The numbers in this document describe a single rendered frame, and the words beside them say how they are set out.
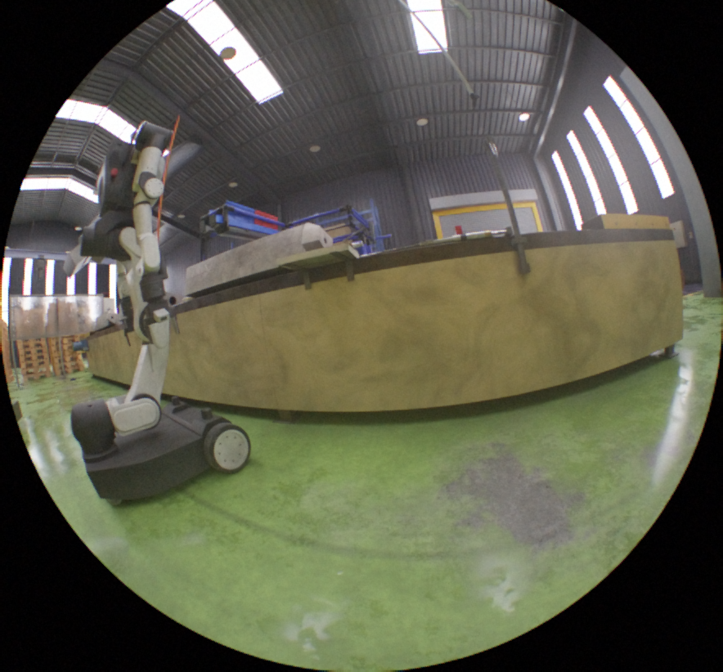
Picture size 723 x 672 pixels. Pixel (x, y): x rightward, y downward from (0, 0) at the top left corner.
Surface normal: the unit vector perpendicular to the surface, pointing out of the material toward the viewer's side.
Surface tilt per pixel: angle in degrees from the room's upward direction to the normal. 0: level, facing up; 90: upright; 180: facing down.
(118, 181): 90
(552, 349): 90
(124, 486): 90
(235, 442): 90
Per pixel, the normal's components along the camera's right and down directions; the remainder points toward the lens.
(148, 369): 0.90, -0.13
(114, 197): 0.88, 0.30
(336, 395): -0.27, 0.06
